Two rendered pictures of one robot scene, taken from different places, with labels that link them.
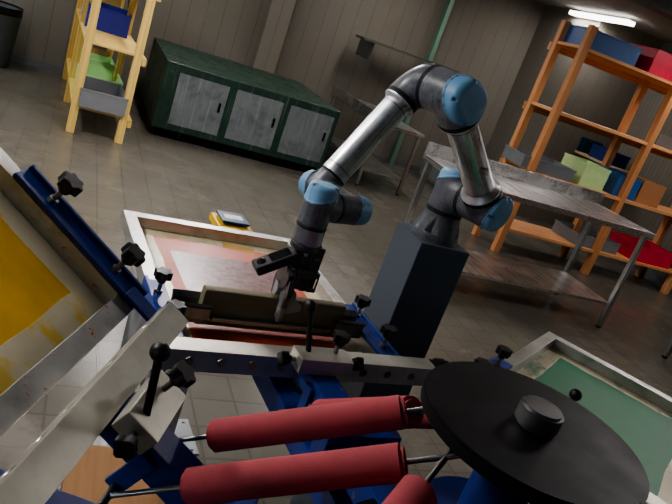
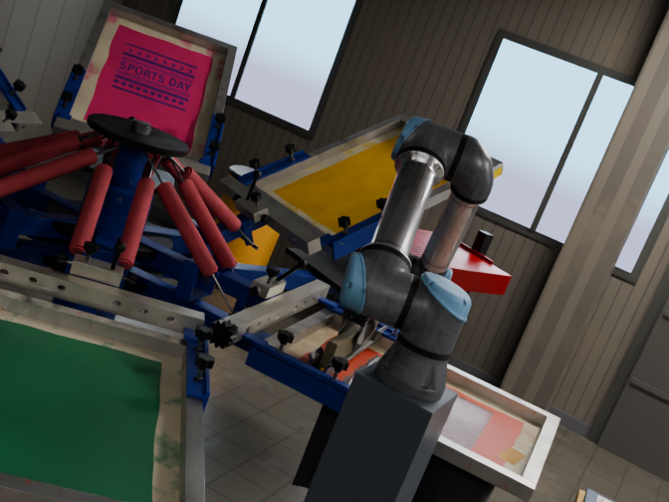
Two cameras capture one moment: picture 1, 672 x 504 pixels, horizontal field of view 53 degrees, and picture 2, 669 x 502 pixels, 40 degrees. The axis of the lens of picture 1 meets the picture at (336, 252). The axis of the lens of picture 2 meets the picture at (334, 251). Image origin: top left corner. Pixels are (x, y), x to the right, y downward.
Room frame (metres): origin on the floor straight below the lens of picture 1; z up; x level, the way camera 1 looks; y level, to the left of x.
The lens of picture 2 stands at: (3.22, -1.72, 1.86)
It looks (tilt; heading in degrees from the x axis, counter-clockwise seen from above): 14 degrees down; 136
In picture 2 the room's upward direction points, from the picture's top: 21 degrees clockwise
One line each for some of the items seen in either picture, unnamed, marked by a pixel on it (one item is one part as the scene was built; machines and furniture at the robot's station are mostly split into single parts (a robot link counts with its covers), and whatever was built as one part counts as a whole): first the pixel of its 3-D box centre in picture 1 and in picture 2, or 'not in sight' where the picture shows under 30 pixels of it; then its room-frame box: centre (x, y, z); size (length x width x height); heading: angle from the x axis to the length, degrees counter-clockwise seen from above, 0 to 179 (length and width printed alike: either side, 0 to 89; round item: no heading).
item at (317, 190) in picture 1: (319, 205); not in sight; (1.54, 0.08, 1.31); 0.09 x 0.08 x 0.11; 134
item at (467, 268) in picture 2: not in sight; (422, 256); (0.80, 1.09, 1.06); 0.61 x 0.46 x 0.12; 90
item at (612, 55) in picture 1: (617, 164); not in sight; (7.93, -2.69, 1.28); 2.75 x 0.73 x 2.57; 115
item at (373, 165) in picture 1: (365, 137); not in sight; (8.90, 0.14, 0.45); 1.76 x 0.68 x 0.91; 25
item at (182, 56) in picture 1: (234, 104); not in sight; (8.10, 1.76, 0.40); 1.99 x 1.82 x 0.80; 115
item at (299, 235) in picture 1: (307, 234); not in sight; (1.54, 0.08, 1.23); 0.08 x 0.08 x 0.05
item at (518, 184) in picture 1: (521, 240); not in sight; (5.69, -1.47, 0.54); 1.99 x 0.75 x 1.07; 115
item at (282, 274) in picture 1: (300, 265); (363, 301); (1.54, 0.07, 1.15); 0.09 x 0.08 x 0.12; 120
